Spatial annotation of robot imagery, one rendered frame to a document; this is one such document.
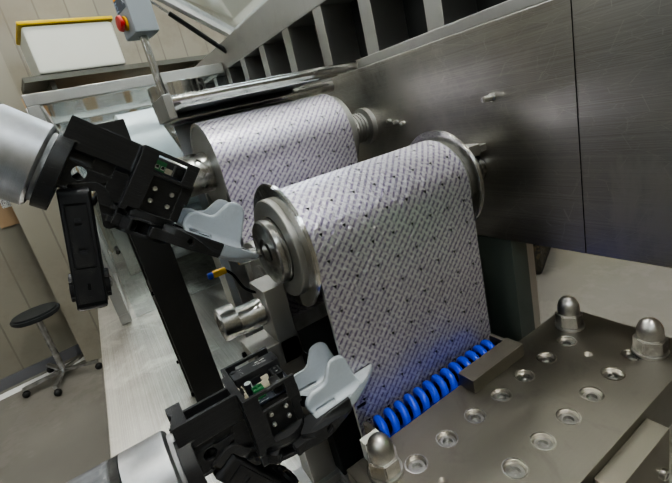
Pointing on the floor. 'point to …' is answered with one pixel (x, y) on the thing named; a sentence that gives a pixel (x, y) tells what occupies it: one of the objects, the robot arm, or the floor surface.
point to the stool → (48, 345)
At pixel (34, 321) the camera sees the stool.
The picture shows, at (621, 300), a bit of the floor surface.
